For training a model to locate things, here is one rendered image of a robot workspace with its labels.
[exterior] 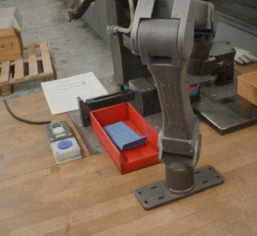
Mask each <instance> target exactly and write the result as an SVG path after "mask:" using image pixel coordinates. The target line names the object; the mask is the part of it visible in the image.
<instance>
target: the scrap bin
mask: <svg viewBox="0 0 257 236"><path fill-rule="evenodd" d="M90 117H91V124H92V130H93V131H94V133H95V135H96V136H97V138H98V139H99V141H100V142H101V144H102V146H103V147H104V149H105V150H106V152H107V153H108V155H109V157H110V158H111V160H112V161H113V163H114V164H115V166H116V167H117V169H118V171H119V172H120V174H121V175H124V174H128V173H131V172H134V171H137V170H141V169H143V168H146V167H150V166H153V165H156V164H159V163H160V162H158V155H159V147H157V144H158V135H159V134H157V133H156V131H155V130H154V129H153V128H152V127H151V126H150V125H149V124H148V123H147V122H146V120H145V119H144V118H143V117H142V116H141V115H140V114H139V113H138V112H137V111H136V109H135V108H134V107H133V106H132V105H131V104H130V103H129V102H125V103H121V104H117V105H113V106H110V107H106V108H102V109H97V110H94V111H90ZM118 122H124V123H125V124H126V125H128V126H129V127H130V128H131V129H132V130H133V131H134V132H136V133H137V134H138V135H139V136H140V137H143V136H146V135H147V138H146V141H145V143H144V144H141V145H138V146H136V147H133V148H130V149H129V150H125V151H121V150H120V149H119V148H117V147H116V146H115V145H114V144H113V143H112V141H111V140H110V138H109V137H108V136H107V134H106V133H105V131H104V130H103V128H104V127H107V126H109V125H113V124H116V123H118Z"/></svg>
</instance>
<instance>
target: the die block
mask: <svg viewBox="0 0 257 236"><path fill-rule="evenodd" d="M130 89H133V90H134V91H135V99H134V101H132V102H131V105H132V106H133V107H134V108H135V109H136V110H137V111H138V112H139V113H140V114H141V115H142V116H143V117H145V116H148V115H152V114H155V113H159V112H162V109H161V105H160V101H159V98H158V97H157V96H156V95H155V93H154V92H152V93H148V94H145V95H141V94H140V93H139V92H137V91H136V90H135V89H134V88H133V87H132V86H131V85H130ZM189 100H190V103H191V104H193V103H196V102H199V101H200V85H199V88H198V91H197V94H196V95H193V96H189Z"/></svg>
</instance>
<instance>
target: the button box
mask: <svg viewBox="0 0 257 236"><path fill-rule="evenodd" d="M3 101H4V103H5V106H6V108H7V110H8V111H9V113H10V114H11V115H12V116H13V117H14V118H15V119H17V120H20V121H23V122H26V123H31V124H44V130H45V133H46V136H47V138H48V141H49V144H50V147H51V143H52V142H55V141H59V140H63V139H67V138H70V137H73V133H72V132H71V130H70V128H69V126H68V124H67V122H66V120H65V119H62V120H59V121H51V120H48V121H30V120H26V119H22V118H20V117H18V116H16V115H15V114H14V113H13V112H12V111H11V110H10V108H9V106H8V104H7V102H6V100H5V99H3ZM55 122H59V123H61V127H63V129H64V131H63V132H62V133H53V130H54V128H51V125H52V124H53V123H55ZM51 148H52V147H51Z"/></svg>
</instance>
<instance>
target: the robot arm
mask: <svg viewBox="0 0 257 236"><path fill-rule="evenodd" d="M152 11H153V16H154V18H156V19H150V18H151V14H152ZM218 24H219V18H218V16H217V15H216V11H215V9H214V5H213V4H212V3H210V2H205V1H200V0H138V3H137V8H136V11H135V17H134V22H133V26H132V29H131V47H132V50H133V52H134V54H136V55H140V56H141V59H142V64H147V67H148V69H149V72H150V73H151V75H152V77H153V79H154V81H155V84H156V87H157V91H158V96H159V101H160V105H161V109H162V115H163V127H162V129H161V130H160V132H159V135H158V144H157V147H159V155H158V162H160V163H165V172H166V179H164V180H160V181H158V182H155V183H152V184H148V185H146V186H143V187H140V188H137V189H135V196H136V198H137V200H138V202H139V203H140V204H141V206H142V207H143V209H144V210H145V211H150V210H154V209H156V208H159V207H162V206H164V205H167V204H170V203H173V202H176V201H178V200H181V199H184V198H187V197H189V196H192V195H195V194H198V193H200V192H203V191H206V190H209V189H212V188H215V187H217V186H219V185H221V184H223V183H224V177H223V176H222V175H221V174H220V173H219V172H218V171H217V170H216V169H214V168H213V167H212V166H211V165H206V166H202V167H199V168H196V165H197V162H198V160H199V158H200V151H201V143H202V134H201V133H200V129H199V123H198V120H197V119H196V116H195V115H194V113H193V111H192V107H191V105H190V100H189V94H190V92H191V91H192V90H194V88H195V87H197V86H199V85H200V84H202V83H203V85H204V86H206V85H210V83H211V82H212V79H213V78H212V76H211V75H210V74H211V72H212V69H213V66H214V64H215V63H217V64H219V65H221V66H223V67H225V66H226V65H227V64H229V63H230V62H233V61H234V57H235V54H236V52H237V51H236V50H235V48H234V47H233V46H232V45H231V43H230V42H228V41H223V42H218V43H215V44H212V42H213V39H214V37H215V34H216V32H217V28H218ZM188 88H189V90H188ZM193 168H196V169H193Z"/></svg>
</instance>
